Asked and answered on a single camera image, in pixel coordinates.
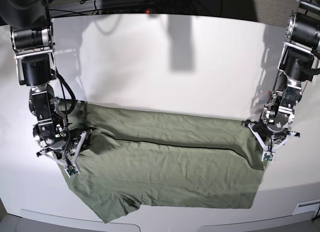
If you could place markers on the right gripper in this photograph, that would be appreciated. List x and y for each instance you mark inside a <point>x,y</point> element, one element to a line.
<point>75,136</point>

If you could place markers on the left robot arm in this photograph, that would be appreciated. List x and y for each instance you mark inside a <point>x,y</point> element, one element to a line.
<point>301,48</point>

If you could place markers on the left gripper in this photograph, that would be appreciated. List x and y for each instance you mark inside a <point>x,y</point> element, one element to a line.
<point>266,135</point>

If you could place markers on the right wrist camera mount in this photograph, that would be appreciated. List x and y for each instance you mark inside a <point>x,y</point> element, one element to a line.
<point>69,164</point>

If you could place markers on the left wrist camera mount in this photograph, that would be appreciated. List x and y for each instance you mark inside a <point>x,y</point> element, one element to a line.
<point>269,150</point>

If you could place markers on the black aluminium frame rail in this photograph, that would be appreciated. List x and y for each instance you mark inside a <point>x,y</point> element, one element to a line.
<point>64,8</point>

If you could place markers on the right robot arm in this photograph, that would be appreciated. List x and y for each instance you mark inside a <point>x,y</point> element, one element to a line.
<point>51,98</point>

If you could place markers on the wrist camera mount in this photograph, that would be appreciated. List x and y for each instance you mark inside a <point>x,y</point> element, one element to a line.
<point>69,164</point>
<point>269,150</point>

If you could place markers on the green T-shirt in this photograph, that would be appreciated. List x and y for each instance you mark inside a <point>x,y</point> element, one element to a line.
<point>159,159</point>

